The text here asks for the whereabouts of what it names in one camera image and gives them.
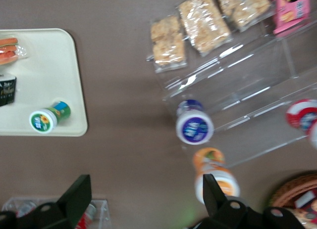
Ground red cookie box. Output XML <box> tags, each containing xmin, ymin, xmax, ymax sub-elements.
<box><xmin>293</xmin><ymin>188</ymin><xmax>317</xmax><ymax>224</ymax></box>

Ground pink snack packet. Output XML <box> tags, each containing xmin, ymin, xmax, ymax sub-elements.
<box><xmin>271</xmin><ymin>0</ymin><xmax>312</xmax><ymax>36</ymax></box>

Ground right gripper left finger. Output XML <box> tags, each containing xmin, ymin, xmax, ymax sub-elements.
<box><xmin>14</xmin><ymin>174</ymin><xmax>93</xmax><ymax>229</ymax></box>

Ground clear acrylic bottle rack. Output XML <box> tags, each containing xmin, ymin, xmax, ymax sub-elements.
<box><xmin>1</xmin><ymin>196</ymin><xmax>111</xmax><ymax>229</ymax></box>

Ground clear acrylic step display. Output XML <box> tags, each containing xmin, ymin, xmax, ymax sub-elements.
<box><xmin>146</xmin><ymin>13</ymin><xmax>317</xmax><ymax>169</ymax></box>

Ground small black snack box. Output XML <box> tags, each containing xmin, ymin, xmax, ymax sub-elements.
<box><xmin>0</xmin><ymin>74</ymin><xmax>18</xmax><ymax>107</ymax></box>

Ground wicker snack basket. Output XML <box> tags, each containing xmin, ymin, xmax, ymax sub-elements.
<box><xmin>268</xmin><ymin>173</ymin><xmax>317</xmax><ymax>229</ymax></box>

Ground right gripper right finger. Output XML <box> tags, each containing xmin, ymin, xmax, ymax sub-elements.
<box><xmin>203</xmin><ymin>174</ymin><xmax>251</xmax><ymax>224</ymax></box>

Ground orange gum bottle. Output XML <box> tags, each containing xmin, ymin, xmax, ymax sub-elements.
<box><xmin>192</xmin><ymin>147</ymin><xmax>241</xmax><ymax>205</ymax></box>

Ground red cola bottle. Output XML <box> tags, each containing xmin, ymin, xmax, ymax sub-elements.
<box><xmin>75</xmin><ymin>203</ymin><xmax>98</xmax><ymax>229</ymax></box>

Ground cream plastic tray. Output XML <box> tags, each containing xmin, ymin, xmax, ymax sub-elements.
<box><xmin>0</xmin><ymin>28</ymin><xmax>89</xmax><ymax>137</ymax></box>

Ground green gum bottle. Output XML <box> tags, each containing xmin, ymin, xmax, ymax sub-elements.
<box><xmin>29</xmin><ymin>100</ymin><xmax>72</xmax><ymax>135</ymax></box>

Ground red gum bottle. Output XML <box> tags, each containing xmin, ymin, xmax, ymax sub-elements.
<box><xmin>285</xmin><ymin>98</ymin><xmax>317</xmax><ymax>137</ymax></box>

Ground wrapped triangle sandwich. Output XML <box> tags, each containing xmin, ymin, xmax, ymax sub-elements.
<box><xmin>0</xmin><ymin>37</ymin><xmax>28</xmax><ymax>66</ymax></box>

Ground clear-wrapped rice cracker pack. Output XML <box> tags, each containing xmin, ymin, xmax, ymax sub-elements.
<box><xmin>150</xmin><ymin>15</ymin><xmax>188</xmax><ymax>74</ymax></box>
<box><xmin>214</xmin><ymin>0</ymin><xmax>276</xmax><ymax>32</ymax></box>
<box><xmin>178</xmin><ymin>0</ymin><xmax>232</xmax><ymax>57</ymax></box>

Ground purple gum bottle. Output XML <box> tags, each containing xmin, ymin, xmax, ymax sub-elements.
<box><xmin>175</xmin><ymin>99</ymin><xmax>215</xmax><ymax>145</ymax></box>

